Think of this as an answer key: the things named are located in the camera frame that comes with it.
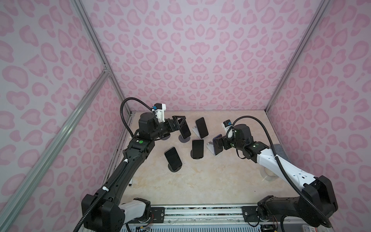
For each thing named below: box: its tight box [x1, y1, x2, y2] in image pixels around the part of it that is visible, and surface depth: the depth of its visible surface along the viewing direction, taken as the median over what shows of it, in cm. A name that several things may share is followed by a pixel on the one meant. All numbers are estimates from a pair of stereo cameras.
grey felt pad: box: [273, 144, 288, 160], surface depth 95 cm
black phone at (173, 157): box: [163, 146, 183, 171], surface depth 83 cm
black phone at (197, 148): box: [192, 138, 204, 160], surface depth 88 cm
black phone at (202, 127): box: [195, 116, 209, 139], surface depth 102 cm
